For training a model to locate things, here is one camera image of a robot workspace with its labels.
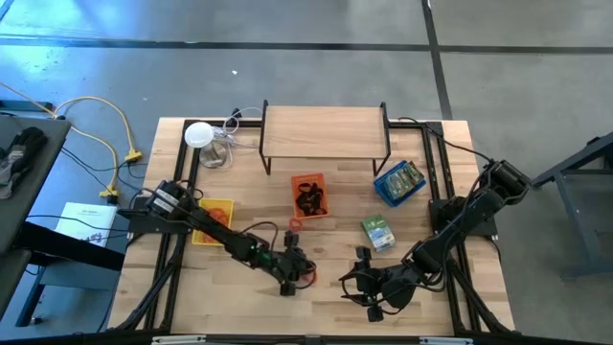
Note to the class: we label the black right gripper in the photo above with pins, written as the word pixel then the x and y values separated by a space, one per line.
pixel 388 287

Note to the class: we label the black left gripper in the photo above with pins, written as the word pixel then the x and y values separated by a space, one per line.
pixel 287 266

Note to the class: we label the orange spiral wrist coil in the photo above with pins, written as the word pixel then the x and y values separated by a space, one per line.
pixel 221 213
pixel 292 225
pixel 314 278
pixel 223 226
pixel 203 236

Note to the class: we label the small green blue cardboard box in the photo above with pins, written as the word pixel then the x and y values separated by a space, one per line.
pixel 402 182
pixel 378 233

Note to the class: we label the colourful cardboard box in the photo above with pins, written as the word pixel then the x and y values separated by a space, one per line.
pixel 413 171

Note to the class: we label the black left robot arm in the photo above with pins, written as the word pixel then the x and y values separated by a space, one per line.
pixel 211 225

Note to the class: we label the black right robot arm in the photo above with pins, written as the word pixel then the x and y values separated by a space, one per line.
pixel 464 219

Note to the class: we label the wooden desk shelf riser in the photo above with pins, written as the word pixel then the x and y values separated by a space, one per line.
pixel 323 131

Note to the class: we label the blue plastic basket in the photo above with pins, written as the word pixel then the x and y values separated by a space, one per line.
pixel 393 202

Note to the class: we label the orange plastic basket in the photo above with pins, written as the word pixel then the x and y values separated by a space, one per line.
pixel 309 177

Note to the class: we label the yellow plastic basket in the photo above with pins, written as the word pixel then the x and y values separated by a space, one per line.
pixel 230 203

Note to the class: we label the small black plug adapter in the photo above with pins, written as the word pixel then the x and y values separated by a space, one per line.
pixel 235 114

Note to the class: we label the white mushroom table lamp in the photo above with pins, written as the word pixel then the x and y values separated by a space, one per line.
pixel 198 134

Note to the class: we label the blue-grey metal table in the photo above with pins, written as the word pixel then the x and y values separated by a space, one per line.
pixel 574 230

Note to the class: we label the white paper booklet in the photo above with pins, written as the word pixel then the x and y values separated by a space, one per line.
pixel 84 213

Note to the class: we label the dark grey side table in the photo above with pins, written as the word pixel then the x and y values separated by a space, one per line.
pixel 55 158

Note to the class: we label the black grey work glove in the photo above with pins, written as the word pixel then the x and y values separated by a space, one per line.
pixel 26 144

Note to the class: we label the white metal bracket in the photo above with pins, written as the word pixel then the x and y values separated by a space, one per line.
pixel 445 340
pixel 178 339

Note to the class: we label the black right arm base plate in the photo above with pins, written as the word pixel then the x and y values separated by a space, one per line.
pixel 486 225

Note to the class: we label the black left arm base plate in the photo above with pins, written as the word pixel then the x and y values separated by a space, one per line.
pixel 153 226

